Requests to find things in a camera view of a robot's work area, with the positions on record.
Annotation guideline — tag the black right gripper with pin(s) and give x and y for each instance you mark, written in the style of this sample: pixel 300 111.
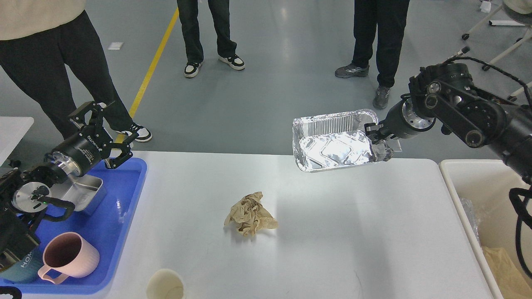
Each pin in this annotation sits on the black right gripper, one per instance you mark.
pixel 401 122

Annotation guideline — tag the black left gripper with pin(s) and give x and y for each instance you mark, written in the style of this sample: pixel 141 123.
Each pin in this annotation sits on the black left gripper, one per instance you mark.
pixel 89 143

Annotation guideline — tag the aluminium foil tray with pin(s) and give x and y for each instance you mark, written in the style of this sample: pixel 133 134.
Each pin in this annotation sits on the aluminium foil tray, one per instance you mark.
pixel 336 141

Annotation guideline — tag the square stainless steel dish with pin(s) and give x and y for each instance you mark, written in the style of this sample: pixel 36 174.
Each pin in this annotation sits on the square stainless steel dish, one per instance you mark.
pixel 86 192

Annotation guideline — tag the pink ribbed mug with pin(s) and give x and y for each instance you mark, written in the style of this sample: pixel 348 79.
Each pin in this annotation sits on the pink ribbed mug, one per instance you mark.
pixel 68 255

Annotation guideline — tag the brown paper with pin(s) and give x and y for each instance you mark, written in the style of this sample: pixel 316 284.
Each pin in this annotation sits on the brown paper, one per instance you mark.
pixel 249 215

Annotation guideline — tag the cream paper cup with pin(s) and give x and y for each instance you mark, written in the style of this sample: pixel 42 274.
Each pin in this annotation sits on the cream paper cup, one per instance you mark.
pixel 165 284

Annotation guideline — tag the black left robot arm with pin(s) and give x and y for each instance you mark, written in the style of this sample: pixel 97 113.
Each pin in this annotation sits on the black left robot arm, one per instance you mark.
pixel 26 201

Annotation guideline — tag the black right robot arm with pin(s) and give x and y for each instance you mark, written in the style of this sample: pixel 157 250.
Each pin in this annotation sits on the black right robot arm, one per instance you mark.
pixel 445 91

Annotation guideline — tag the right clear floor plate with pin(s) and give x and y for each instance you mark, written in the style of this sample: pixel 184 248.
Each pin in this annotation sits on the right clear floor plate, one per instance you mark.
pixel 395 145

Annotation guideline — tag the blue plastic tray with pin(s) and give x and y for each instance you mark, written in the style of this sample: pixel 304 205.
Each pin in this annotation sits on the blue plastic tray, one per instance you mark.
pixel 106 229

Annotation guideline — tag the person with grey shoes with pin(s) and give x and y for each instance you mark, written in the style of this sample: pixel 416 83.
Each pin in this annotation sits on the person with grey shoes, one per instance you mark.
pixel 383 21

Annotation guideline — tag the person in beige top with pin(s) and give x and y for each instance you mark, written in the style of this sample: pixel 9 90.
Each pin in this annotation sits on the person in beige top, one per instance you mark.
pixel 40 39

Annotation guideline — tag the white plastic bin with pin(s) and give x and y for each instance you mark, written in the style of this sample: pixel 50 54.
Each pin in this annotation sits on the white plastic bin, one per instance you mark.
pixel 480 189

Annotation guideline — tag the teal HOME mug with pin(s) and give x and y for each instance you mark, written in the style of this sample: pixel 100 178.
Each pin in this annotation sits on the teal HOME mug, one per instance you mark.
pixel 25 270

